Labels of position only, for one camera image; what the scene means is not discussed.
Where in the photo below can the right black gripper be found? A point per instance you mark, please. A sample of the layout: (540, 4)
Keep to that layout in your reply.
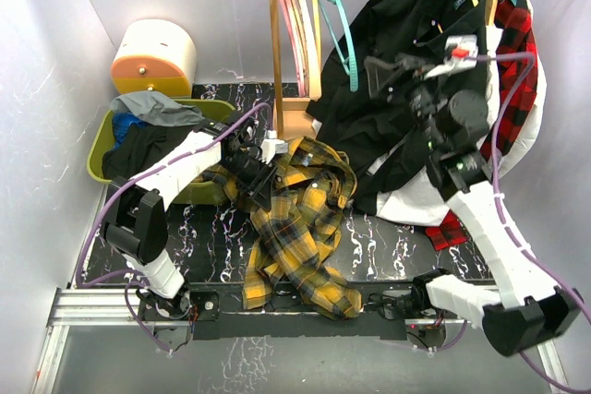
(409, 73)

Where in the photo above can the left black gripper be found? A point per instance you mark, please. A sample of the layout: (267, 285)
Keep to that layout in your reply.
(259, 186)

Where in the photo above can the yellow plaid shirt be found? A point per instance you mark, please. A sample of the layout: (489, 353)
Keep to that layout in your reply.
(301, 230)

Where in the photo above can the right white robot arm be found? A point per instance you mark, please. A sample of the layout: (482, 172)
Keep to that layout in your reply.
(529, 306)

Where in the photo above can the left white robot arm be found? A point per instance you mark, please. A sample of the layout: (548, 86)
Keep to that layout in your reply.
(135, 223)

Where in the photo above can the black hanging shirt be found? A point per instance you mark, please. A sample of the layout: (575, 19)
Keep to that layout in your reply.
(384, 147)

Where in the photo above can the cream plastic hanger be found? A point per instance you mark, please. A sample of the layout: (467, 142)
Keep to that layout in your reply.
(310, 14)

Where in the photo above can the pink plastic hanger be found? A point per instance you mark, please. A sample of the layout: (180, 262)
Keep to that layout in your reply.
(289, 15)

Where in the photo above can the olive green laundry bin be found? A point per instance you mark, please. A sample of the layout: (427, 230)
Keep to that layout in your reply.
(196, 193)

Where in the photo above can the grey garment in bin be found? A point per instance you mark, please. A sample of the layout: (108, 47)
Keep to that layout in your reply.
(155, 108)

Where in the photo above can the white quilted jacket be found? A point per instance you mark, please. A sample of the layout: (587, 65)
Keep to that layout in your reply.
(418, 202)

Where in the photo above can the blue garment in bin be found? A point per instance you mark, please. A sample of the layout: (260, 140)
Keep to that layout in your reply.
(121, 122)

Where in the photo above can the cream round drawer box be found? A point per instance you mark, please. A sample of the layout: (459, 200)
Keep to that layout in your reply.
(155, 55)

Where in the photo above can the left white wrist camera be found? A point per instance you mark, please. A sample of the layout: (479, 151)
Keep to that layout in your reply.
(271, 146)

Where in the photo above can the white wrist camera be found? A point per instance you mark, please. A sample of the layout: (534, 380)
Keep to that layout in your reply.
(460, 55)
(271, 146)

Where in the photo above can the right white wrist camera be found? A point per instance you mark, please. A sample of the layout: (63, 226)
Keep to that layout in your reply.
(460, 55)

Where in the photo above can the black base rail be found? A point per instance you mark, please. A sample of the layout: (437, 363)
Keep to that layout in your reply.
(214, 311)

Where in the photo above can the aluminium table frame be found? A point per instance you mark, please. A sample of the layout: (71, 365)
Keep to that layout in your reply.
(109, 353)

